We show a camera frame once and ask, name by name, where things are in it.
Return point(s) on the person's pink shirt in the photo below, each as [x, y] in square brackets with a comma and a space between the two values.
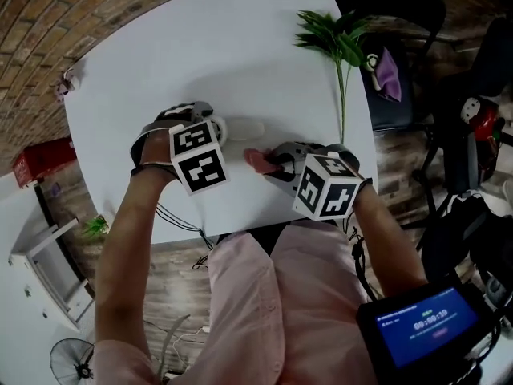
[260, 315]

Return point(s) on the black folding chair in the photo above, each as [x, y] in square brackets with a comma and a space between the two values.
[393, 110]

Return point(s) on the purple cloth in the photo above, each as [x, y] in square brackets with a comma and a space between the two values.
[389, 76]

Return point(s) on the black office chair with headrest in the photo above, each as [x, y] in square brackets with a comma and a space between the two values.
[465, 159]

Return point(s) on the person's left hand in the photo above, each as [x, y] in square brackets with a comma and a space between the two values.
[157, 151]

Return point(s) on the white side table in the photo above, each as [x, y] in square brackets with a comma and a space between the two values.
[48, 271]

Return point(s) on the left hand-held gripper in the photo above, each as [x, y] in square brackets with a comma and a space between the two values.
[198, 159]

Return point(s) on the red box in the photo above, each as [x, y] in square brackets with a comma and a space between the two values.
[44, 160]

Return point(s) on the black floor fan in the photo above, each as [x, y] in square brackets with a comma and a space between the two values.
[72, 363]

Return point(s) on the small pink potted plant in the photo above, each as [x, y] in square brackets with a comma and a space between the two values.
[68, 82]

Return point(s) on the small white handheld fan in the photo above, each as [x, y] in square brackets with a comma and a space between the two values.
[372, 64]

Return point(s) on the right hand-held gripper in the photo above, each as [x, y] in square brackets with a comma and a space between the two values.
[328, 187]

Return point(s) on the red and white helmet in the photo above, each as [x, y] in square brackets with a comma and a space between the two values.
[481, 118]

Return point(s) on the white power strip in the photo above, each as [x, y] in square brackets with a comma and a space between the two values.
[204, 329]

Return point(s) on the pink wiping cloth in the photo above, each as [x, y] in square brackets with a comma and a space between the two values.
[260, 160]

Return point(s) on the small green potted plant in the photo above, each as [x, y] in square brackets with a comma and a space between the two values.
[96, 226]

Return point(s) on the green leafy artificial branch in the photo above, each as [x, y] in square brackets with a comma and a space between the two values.
[336, 38]

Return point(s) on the person's right forearm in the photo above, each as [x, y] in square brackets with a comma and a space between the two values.
[384, 247]

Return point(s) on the black tablet with blue screen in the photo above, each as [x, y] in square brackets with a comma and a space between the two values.
[425, 327]

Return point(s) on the black wrist band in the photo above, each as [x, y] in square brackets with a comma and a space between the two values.
[154, 170]

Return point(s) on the person's left forearm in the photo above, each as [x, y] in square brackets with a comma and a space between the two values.
[128, 247]

